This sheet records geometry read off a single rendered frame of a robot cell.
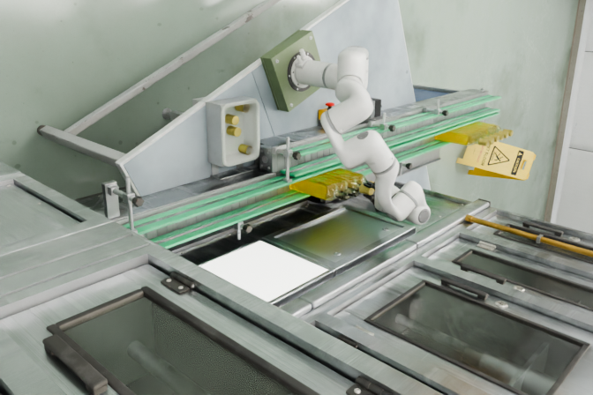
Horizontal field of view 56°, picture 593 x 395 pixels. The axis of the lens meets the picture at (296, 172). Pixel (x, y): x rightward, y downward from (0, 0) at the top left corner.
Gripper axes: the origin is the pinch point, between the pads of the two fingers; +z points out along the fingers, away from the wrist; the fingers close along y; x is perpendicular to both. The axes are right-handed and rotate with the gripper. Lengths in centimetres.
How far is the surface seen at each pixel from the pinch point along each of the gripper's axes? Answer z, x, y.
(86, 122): 77, 82, 21
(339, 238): -6.6, 18.3, -12.5
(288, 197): 16.0, 25.8, -3.0
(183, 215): 2, 72, 5
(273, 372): -96, 96, 23
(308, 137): 27.1, 9.7, 15.4
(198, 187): 19, 59, 7
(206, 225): 8, 62, -3
